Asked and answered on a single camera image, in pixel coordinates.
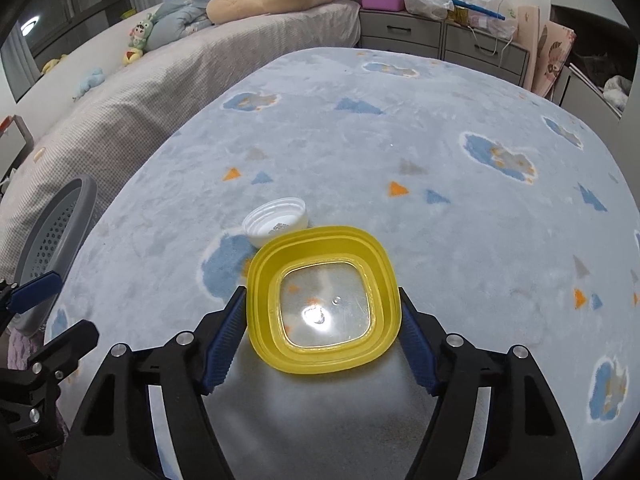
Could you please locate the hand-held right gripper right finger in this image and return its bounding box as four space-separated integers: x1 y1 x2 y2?
397 285 583 480

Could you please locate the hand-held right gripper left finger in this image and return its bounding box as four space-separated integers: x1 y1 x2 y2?
57 285 248 480

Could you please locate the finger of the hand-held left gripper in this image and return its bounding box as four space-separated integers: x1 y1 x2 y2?
0 319 100 401
0 270 62 317

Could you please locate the grey plastic basket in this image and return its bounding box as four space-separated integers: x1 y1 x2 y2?
10 176 98 333

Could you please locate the yellow plastic lid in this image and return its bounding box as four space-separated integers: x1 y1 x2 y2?
246 225 403 375

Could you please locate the purple patterned cloth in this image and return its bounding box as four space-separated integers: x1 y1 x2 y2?
6 330 38 368

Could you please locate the light blue printed blanket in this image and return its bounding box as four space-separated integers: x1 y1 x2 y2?
42 47 640 480

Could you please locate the white bottle cap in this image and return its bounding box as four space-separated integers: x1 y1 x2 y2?
242 197 308 248

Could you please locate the white orange storage box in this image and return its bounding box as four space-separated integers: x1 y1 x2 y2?
0 115 33 181

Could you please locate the bed with grey cover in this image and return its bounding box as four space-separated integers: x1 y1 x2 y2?
0 0 362 266

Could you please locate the blue plush toy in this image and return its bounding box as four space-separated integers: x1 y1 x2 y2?
73 67 106 101

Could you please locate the green plush doll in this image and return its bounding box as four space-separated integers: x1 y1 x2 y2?
122 14 153 67

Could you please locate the window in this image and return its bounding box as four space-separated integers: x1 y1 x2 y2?
0 0 141 101

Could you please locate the blue quilt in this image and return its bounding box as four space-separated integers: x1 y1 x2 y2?
145 0 261 53

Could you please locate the grey open cabinet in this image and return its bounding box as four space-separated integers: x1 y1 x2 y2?
550 5 633 121

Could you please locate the grey dresser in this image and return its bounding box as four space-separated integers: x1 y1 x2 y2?
359 7 531 81

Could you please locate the printed pink foam mat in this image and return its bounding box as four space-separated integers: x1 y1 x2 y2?
532 21 577 101

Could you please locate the plain pink foam mat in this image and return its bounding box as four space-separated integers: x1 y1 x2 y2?
515 6 541 91

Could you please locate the clear plastic bag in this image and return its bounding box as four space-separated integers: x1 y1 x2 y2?
475 0 518 41

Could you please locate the blue stick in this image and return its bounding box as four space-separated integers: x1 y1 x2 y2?
450 0 506 21

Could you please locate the white cable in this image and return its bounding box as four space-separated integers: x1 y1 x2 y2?
470 25 516 58

